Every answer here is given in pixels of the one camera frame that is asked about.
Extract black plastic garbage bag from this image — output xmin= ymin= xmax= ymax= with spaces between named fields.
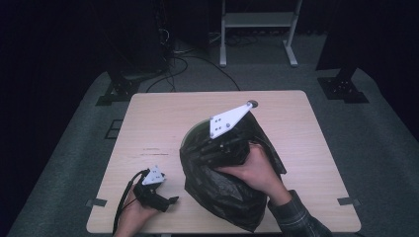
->
xmin=179 ymin=111 xmax=288 ymax=233

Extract round trash can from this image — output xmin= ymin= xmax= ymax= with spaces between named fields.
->
xmin=179 ymin=118 xmax=211 ymax=147

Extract person's right hand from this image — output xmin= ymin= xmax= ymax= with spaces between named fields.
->
xmin=213 ymin=141 xmax=293 ymax=207

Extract white metal stand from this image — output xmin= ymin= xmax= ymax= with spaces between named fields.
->
xmin=219 ymin=0 xmax=303 ymax=69

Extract black stand base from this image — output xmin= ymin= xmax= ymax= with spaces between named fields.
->
xmin=316 ymin=65 xmax=370 ymax=105

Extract grey tape strip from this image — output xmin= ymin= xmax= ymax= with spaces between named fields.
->
xmin=85 ymin=197 xmax=109 ymax=208
xmin=337 ymin=196 xmax=361 ymax=207

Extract person's left hand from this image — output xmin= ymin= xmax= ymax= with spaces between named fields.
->
xmin=113 ymin=184 xmax=160 ymax=237

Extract black stand with dark equipment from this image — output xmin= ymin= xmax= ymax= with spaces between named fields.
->
xmin=95 ymin=0 xmax=172 ymax=107

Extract dark floor outlet frame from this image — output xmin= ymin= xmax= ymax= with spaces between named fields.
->
xmin=104 ymin=118 xmax=125 ymax=140

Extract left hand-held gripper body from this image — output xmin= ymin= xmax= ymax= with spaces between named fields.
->
xmin=132 ymin=165 xmax=173 ymax=212

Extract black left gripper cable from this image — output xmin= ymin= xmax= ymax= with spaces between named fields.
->
xmin=112 ymin=169 xmax=150 ymax=235

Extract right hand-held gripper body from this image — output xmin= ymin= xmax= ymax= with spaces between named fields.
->
xmin=197 ymin=101 xmax=255 ymax=166

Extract black floor cables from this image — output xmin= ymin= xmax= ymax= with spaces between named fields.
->
xmin=145 ymin=54 xmax=242 ymax=94

